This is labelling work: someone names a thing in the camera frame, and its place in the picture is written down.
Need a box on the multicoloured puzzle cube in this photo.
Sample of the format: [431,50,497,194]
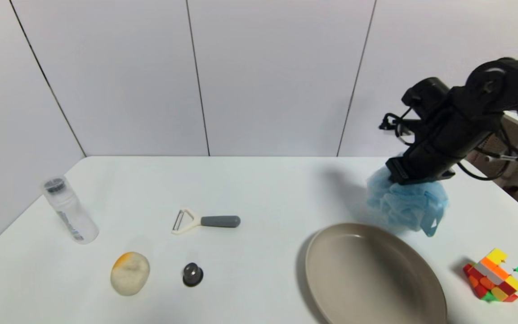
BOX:
[463,248,518,302]

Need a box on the clear plastic bottle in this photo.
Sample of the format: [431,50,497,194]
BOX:
[41,176,100,245]

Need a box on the beige round plate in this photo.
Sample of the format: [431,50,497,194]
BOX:
[305,223,448,324]

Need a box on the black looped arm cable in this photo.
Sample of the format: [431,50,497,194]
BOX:
[456,128,518,181]

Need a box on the white peeler grey handle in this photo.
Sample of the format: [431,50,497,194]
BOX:
[171,208,241,236]

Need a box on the black thin camera cable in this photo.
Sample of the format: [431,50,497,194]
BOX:
[379,107,423,145]

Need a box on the small black round knob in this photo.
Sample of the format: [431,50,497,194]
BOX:
[183,262,204,287]

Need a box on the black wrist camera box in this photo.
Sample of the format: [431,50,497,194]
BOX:
[402,77,451,121]

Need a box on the light blue bath loofah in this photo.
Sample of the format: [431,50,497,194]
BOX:
[366,166,449,238]

